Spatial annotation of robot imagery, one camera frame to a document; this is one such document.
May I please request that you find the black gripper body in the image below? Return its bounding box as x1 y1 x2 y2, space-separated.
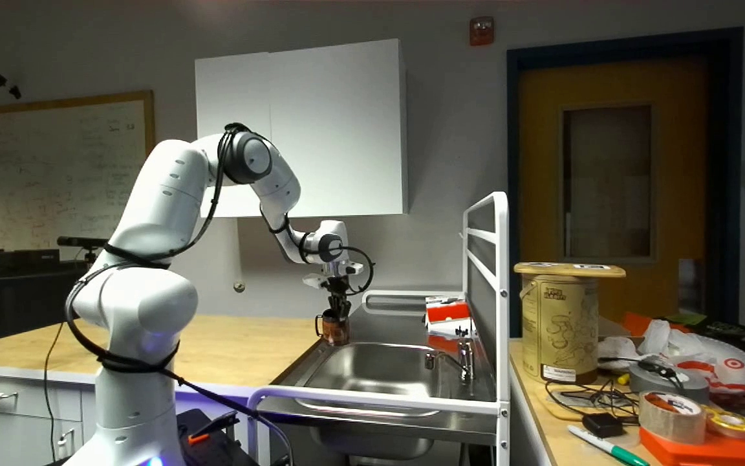
324 275 354 316

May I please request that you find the brown mug with black handle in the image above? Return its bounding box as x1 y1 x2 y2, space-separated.
314 311 353 349

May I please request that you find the stainless steel sink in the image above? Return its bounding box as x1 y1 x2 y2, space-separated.
252 336 508 461

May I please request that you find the chrome sink faucet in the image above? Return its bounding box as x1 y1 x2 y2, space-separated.
424 338 479 388

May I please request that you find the red and white box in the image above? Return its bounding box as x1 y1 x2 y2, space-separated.
422 294 479 358

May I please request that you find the small black box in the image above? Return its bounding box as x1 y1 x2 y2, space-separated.
579 411 628 441

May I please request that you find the green white marker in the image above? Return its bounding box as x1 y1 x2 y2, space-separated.
565 419 651 466

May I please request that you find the red fire alarm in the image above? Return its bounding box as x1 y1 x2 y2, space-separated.
465 16 499 50

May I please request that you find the wood-framed whiteboard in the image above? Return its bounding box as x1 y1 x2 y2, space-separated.
0 88 157 255

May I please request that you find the black equipment stack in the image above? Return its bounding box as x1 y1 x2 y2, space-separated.
0 232 113 349

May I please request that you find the white base cabinet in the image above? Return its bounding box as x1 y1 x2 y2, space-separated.
0 359 104 466

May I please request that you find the brown packing tape roll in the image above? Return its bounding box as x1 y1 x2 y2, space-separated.
637 388 708 447

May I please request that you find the white plastic bag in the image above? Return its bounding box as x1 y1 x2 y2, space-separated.
597 316 745 400

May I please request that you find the flat orange box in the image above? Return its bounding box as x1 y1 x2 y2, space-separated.
637 424 745 466

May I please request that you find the small yellow tape roll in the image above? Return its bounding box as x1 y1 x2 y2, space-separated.
702 407 745 443

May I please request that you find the white tubular rack frame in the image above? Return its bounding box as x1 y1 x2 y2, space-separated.
249 188 515 466

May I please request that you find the white wall cabinet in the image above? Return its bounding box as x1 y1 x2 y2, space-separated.
192 37 411 221

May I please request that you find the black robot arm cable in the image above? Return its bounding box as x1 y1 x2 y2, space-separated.
63 127 299 466

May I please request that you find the large wire spool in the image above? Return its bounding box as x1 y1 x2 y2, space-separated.
510 259 632 385

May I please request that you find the yellow door with dark frame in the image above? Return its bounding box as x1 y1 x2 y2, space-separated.
505 25 745 342

